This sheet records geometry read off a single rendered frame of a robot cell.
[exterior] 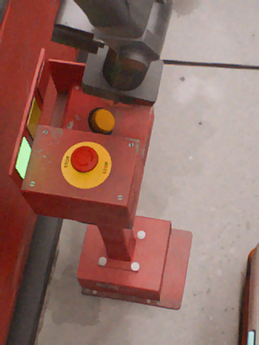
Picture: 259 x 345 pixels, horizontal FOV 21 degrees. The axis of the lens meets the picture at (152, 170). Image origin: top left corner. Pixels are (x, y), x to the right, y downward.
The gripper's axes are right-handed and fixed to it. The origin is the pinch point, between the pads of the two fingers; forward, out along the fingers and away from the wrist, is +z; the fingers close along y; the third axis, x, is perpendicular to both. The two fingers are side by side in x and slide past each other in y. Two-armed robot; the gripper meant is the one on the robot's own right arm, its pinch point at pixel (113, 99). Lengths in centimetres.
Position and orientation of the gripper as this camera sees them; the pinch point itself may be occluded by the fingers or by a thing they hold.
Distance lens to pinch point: 101.5
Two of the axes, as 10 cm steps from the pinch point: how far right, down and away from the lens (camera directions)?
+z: -2.1, 3.2, 9.2
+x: -1.7, 9.2, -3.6
